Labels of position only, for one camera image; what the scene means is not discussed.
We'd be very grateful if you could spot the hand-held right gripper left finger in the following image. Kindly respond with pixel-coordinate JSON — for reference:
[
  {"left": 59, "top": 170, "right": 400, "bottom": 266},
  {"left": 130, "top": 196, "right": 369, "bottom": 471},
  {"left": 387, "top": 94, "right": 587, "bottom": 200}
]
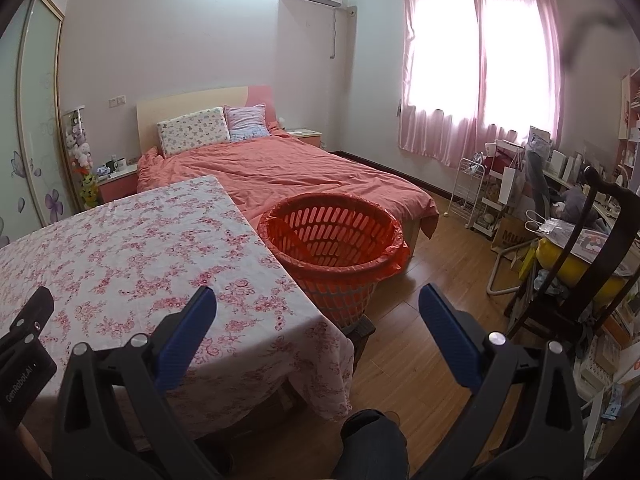
[{"left": 52, "top": 285, "right": 218, "bottom": 480}]

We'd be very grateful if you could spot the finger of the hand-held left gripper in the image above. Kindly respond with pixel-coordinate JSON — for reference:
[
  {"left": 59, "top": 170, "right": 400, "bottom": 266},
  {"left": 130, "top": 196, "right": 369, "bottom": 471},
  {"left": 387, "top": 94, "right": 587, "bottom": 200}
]
[{"left": 0, "top": 287, "right": 56, "bottom": 361}]

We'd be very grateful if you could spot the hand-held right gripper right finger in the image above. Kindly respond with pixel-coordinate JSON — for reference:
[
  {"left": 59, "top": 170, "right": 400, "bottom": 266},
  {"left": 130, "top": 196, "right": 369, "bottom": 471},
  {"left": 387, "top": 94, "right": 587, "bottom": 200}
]
[{"left": 418, "top": 283, "right": 585, "bottom": 480}]

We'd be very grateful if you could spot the orange plastic basket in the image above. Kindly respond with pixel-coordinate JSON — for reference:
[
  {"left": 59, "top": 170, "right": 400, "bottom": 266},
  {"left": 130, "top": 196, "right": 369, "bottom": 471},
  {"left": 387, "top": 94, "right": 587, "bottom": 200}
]
[{"left": 257, "top": 192, "right": 411, "bottom": 324}]

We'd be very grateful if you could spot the dark stool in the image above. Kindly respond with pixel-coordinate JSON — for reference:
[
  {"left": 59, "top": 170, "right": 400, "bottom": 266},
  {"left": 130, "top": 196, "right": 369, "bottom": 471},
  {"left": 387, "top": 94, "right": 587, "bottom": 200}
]
[{"left": 342, "top": 312, "right": 377, "bottom": 357}]

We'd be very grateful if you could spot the pink floral tablecloth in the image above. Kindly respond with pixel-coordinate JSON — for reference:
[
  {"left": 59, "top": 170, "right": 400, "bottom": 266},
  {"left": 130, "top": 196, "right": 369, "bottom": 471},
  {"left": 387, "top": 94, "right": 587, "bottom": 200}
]
[{"left": 0, "top": 175, "right": 356, "bottom": 424}]

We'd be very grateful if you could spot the cardboard box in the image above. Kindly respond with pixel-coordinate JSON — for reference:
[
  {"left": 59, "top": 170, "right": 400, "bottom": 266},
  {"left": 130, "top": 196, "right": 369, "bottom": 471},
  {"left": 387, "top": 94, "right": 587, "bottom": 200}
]
[{"left": 492, "top": 214, "right": 537, "bottom": 261}]

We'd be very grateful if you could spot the person's leg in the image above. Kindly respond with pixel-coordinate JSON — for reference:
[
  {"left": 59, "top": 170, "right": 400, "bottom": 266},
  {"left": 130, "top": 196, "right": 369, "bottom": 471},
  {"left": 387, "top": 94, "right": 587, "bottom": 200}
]
[{"left": 339, "top": 408, "right": 411, "bottom": 480}]

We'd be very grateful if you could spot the pink white nightstand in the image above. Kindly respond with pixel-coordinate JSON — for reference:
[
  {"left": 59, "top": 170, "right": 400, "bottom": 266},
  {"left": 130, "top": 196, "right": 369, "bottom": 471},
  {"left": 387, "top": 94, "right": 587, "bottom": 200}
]
[
  {"left": 284, "top": 128, "right": 323, "bottom": 150},
  {"left": 97, "top": 165, "right": 140, "bottom": 205}
]

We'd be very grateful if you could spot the plush toy display column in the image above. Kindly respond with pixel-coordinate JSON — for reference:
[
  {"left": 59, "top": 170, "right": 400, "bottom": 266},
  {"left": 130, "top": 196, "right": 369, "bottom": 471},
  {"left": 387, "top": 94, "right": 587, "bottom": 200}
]
[{"left": 62, "top": 104, "right": 101, "bottom": 211}]

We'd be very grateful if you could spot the white rolling cart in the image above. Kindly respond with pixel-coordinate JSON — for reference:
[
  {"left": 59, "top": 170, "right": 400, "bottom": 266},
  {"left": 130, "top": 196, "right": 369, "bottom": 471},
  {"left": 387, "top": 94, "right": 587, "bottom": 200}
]
[{"left": 475, "top": 139, "right": 532, "bottom": 236}]

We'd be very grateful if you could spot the floral sliding door wardrobe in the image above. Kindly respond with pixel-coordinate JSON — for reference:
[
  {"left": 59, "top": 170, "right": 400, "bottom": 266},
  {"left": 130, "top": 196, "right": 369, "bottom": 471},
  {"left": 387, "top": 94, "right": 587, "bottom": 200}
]
[{"left": 0, "top": 0, "right": 69, "bottom": 252}]

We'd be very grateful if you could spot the dark wooden chair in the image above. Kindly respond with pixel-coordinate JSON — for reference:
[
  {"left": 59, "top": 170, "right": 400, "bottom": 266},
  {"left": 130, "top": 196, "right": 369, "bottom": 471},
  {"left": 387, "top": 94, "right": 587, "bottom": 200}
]
[{"left": 504, "top": 164, "right": 640, "bottom": 352}]

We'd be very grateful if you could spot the bed with coral duvet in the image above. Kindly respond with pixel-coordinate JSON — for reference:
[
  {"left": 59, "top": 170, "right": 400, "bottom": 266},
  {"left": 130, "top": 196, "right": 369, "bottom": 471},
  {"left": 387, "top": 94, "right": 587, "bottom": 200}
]
[{"left": 135, "top": 132, "right": 441, "bottom": 242}]

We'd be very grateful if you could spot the floral print pillow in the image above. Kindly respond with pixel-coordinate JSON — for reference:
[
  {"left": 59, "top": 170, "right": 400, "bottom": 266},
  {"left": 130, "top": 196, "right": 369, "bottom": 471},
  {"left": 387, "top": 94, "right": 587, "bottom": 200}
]
[{"left": 156, "top": 106, "right": 232, "bottom": 158}]

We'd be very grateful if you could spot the pink curtain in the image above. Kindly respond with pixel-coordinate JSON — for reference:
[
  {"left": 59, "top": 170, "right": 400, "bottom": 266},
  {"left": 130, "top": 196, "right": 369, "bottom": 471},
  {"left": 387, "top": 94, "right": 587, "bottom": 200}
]
[{"left": 397, "top": 0, "right": 564, "bottom": 166}]

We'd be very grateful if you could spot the pink striped pillow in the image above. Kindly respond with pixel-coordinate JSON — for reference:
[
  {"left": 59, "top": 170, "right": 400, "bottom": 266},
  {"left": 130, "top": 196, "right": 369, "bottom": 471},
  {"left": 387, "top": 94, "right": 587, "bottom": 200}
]
[{"left": 223, "top": 103, "right": 271, "bottom": 142}]

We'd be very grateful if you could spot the cream pink bed headboard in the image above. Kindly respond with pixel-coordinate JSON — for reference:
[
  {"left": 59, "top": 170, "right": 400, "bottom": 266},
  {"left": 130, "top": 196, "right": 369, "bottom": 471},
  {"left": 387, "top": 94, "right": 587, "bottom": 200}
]
[{"left": 136, "top": 85, "right": 276, "bottom": 156}]

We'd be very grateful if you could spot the white air conditioner pipe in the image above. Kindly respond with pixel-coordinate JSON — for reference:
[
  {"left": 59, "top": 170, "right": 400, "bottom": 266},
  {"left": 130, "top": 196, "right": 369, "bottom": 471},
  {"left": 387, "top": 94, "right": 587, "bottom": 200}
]
[{"left": 329, "top": 7, "right": 359, "bottom": 61}]

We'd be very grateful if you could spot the white wire rack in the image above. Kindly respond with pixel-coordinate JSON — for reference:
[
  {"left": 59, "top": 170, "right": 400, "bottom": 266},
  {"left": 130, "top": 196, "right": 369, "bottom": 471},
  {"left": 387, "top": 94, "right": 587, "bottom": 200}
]
[{"left": 447, "top": 157, "right": 489, "bottom": 226}]

